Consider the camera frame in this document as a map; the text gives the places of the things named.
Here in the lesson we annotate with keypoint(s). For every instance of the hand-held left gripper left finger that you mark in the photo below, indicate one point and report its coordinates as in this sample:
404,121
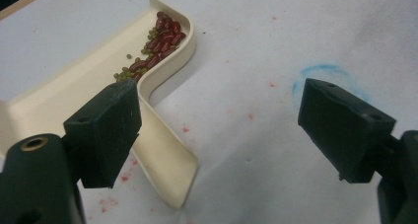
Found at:
105,135

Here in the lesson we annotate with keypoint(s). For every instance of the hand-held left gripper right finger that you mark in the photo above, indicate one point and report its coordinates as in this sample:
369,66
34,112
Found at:
345,135

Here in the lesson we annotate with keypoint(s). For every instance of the cream plastic dustpan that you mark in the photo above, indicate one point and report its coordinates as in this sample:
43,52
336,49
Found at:
65,86

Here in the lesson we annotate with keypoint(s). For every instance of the pile of beans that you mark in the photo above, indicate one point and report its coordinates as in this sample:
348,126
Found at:
161,43

